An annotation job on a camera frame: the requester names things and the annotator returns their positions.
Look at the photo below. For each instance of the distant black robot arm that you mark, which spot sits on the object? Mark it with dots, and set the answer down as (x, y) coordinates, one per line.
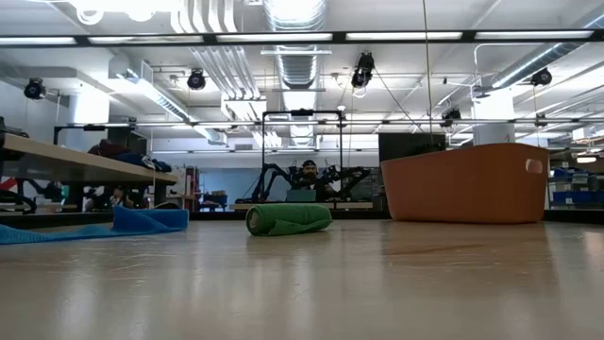
(351, 175)
(271, 177)

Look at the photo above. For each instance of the blue storage bins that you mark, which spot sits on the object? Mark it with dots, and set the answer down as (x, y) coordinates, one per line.
(575, 196)

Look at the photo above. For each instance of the black monitor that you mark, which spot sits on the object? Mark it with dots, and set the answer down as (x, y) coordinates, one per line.
(410, 146)

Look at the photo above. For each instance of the black ceiling-hung camera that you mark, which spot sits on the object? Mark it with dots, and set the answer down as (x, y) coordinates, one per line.
(451, 115)
(196, 79)
(362, 71)
(35, 89)
(541, 77)

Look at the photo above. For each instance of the green elastic bandage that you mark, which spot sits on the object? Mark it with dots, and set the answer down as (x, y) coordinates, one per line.
(288, 219)

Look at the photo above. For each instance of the black device on side table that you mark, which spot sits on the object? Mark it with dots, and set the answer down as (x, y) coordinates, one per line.
(11, 130)

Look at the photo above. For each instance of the orange plastic bin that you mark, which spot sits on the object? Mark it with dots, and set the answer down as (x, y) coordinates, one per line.
(462, 189)

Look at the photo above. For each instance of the blue elastic bandage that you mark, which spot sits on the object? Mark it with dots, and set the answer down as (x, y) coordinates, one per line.
(151, 219)

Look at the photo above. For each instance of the black aluminium table frame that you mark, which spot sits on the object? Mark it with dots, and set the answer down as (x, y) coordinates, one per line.
(358, 215)

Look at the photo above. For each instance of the black horizontal rig bar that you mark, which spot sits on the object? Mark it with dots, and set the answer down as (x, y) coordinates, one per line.
(210, 39)

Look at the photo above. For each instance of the distant wooden table top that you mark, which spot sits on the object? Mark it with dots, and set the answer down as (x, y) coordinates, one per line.
(354, 206)

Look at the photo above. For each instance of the pile of clothes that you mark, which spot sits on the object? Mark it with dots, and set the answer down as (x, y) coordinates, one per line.
(118, 151)

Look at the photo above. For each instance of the wooden side table top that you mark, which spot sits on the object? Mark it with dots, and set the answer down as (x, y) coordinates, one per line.
(71, 165)

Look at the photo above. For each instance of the silver ventilation duct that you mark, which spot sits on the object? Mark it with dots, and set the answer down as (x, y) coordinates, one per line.
(297, 71)

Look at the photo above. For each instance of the person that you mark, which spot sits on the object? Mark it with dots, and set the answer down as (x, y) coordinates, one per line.
(309, 177)

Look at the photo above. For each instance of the distant horizontal rig bar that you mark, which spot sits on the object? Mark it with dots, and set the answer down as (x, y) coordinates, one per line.
(401, 122)

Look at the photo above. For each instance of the distant black rig frame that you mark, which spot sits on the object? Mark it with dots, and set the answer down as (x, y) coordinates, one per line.
(302, 112)

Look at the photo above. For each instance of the teal laptop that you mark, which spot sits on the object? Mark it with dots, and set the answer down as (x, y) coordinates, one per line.
(301, 195)

